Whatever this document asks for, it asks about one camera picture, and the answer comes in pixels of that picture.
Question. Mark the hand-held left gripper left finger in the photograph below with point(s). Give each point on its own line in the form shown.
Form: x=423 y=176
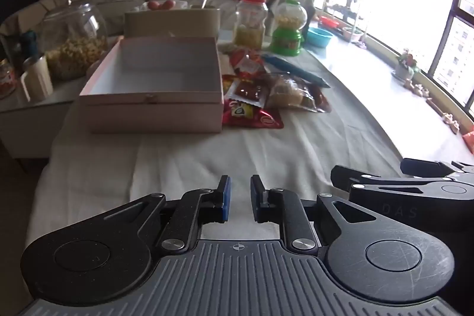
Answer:
x=224 y=203

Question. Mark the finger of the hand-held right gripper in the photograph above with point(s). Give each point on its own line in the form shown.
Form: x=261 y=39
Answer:
x=426 y=168
x=355 y=177

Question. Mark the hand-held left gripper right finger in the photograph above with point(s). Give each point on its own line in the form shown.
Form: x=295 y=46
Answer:
x=255 y=199

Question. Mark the clear pastry bag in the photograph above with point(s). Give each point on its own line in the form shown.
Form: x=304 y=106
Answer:
x=292 y=94

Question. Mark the pink cardboard box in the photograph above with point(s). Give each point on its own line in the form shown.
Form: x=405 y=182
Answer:
x=155 y=114

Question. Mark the red and white snack packet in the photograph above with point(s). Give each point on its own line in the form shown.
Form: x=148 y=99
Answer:
x=246 y=62

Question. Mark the small figurine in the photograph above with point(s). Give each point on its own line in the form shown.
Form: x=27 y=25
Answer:
x=418 y=88
x=450 y=121

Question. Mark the red chip packet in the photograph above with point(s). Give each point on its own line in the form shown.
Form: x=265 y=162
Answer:
x=255 y=116

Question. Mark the small potted ornament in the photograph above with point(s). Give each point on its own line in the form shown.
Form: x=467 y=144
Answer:
x=406 y=64

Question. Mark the dark red snack packet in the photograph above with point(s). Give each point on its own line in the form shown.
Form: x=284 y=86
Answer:
x=247 y=91

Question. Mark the blue snack packet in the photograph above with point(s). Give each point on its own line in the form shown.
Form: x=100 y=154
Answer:
x=296 y=70

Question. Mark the blue plastic bowl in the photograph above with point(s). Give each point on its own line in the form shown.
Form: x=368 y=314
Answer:
x=319 y=36

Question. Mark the green candy dispenser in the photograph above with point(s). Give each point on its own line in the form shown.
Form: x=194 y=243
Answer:
x=286 y=38

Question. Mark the red bowl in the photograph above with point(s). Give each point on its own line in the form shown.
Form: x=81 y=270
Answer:
x=329 y=22

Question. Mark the metal plant rack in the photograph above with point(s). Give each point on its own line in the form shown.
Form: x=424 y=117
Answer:
x=346 y=5

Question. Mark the red lid plastic jar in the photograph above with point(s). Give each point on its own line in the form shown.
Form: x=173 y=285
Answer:
x=250 y=23

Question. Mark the white plate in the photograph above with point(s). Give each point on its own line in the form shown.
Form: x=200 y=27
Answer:
x=181 y=4

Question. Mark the red fruit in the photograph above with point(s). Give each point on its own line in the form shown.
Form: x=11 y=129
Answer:
x=168 y=4
x=154 y=4

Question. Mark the large glass jar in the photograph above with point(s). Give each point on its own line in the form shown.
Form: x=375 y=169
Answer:
x=74 y=45

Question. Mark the white mug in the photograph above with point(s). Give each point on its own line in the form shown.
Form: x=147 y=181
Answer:
x=37 y=79

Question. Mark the small red label jar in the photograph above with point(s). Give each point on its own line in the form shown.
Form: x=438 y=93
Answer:
x=6 y=79

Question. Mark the dark teal bottle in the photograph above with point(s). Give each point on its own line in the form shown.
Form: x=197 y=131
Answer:
x=29 y=44

